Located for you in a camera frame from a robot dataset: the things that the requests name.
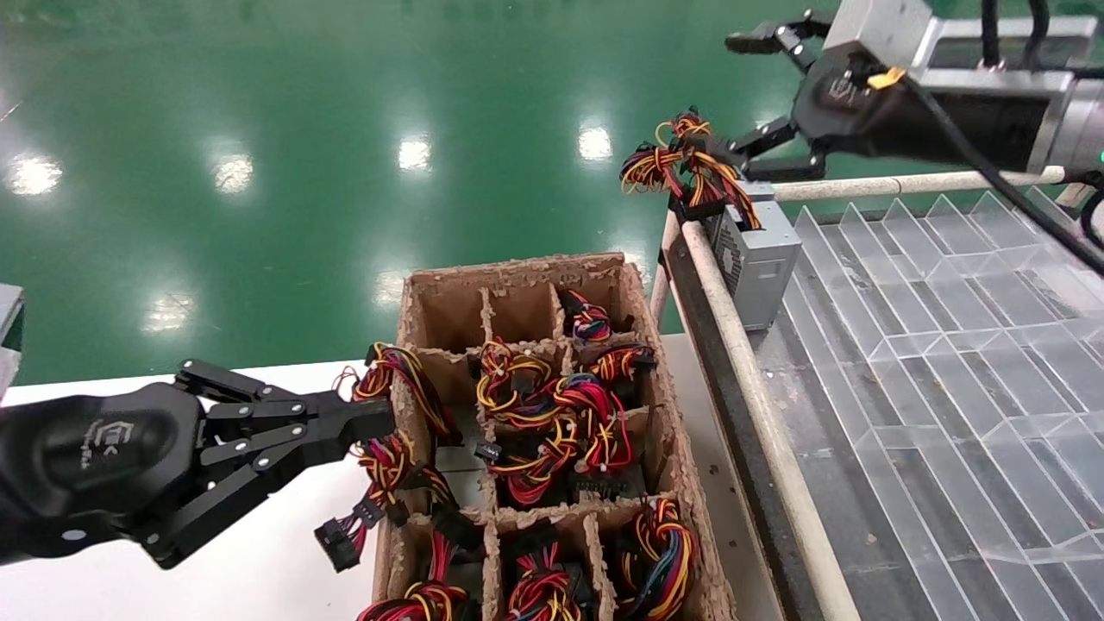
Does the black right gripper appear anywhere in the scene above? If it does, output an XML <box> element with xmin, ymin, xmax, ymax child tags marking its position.
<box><xmin>720</xmin><ymin>9</ymin><xmax>921</xmax><ymax>184</ymax></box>

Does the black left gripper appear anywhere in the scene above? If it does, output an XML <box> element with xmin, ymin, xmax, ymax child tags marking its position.
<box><xmin>0</xmin><ymin>360</ymin><xmax>398</xmax><ymax>570</ymax></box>

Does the cardboard box with dividers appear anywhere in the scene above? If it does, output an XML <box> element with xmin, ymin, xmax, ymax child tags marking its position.
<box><xmin>371</xmin><ymin>253</ymin><xmax>738</xmax><ymax>621</ymax></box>

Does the gray metal object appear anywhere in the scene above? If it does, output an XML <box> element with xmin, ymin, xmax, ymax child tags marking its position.
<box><xmin>0</xmin><ymin>283</ymin><xmax>25</xmax><ymax>402</ymax></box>

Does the clear plastic divider tray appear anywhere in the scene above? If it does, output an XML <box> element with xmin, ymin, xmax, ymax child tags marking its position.
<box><xmin>772</xmin><ymin>185</ymin><xmax>1104</xmax><ymax>621</ymax></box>

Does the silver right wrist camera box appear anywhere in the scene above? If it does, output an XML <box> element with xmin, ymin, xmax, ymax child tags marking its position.
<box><xmin>824</xmin><ymin>0</ymin><xmax>939</xmax><ymax>74</ymax></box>

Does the short beige pipe rail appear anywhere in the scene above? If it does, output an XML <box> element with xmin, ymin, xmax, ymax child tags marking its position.
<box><xmin>649</xmin><ymin>210</ymin><xmax>682</xmax><ymax>333</ymax></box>

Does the short black arm cable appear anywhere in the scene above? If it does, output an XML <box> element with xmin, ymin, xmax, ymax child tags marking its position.
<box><xmin>982</xmin><ymin>0</ymin><xmax>1003</xmax><ymax>68</ymax></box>
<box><xmin>1025</xmin><ymin>0</ymin><xmax>1051</xmax><ymax>68</ymax></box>

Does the long black arm cable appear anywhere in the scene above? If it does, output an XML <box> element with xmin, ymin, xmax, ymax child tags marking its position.
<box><xmin>897</xmin><ymin>78</ymin><xmax>1104</xmax><ymax>277</ymax></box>

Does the black frame strip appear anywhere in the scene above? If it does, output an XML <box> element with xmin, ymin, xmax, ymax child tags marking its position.
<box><xmin>666</xmin><ymin>198</ymin><xmax>825</xmax><ymax>621</ymax></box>

